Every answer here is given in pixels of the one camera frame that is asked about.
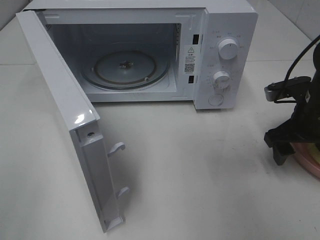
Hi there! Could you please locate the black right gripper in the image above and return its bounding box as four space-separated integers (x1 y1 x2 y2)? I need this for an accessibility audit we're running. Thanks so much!
264 82 320 166

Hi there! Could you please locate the pink plate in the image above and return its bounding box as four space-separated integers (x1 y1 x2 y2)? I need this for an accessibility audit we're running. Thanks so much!
291 142 320 179

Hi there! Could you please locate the round white door button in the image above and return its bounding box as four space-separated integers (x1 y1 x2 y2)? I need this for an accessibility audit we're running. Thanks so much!
208 94 224 106

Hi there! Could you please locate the white microwave door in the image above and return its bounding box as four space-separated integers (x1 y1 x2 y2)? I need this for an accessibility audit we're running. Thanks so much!
16 10 129 232

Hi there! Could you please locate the sandwich with tomato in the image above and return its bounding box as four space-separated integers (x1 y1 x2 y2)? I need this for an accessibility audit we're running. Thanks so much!
307 143 320 163

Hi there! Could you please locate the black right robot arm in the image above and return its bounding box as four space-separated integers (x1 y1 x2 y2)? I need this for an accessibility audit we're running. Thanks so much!
264 36 320 166

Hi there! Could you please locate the lower white timer knob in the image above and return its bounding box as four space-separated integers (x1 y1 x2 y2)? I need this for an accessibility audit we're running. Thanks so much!
212 71 231 89

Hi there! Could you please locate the upper white power knob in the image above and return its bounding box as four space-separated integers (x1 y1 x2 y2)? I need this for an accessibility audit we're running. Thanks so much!
217 37 239 60

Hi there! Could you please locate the white microwave oven body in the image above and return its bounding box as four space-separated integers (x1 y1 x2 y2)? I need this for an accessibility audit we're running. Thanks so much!
21 0 258 110

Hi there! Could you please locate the glass microwave turntable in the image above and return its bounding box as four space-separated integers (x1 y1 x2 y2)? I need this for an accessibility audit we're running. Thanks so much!
82 50 170 91

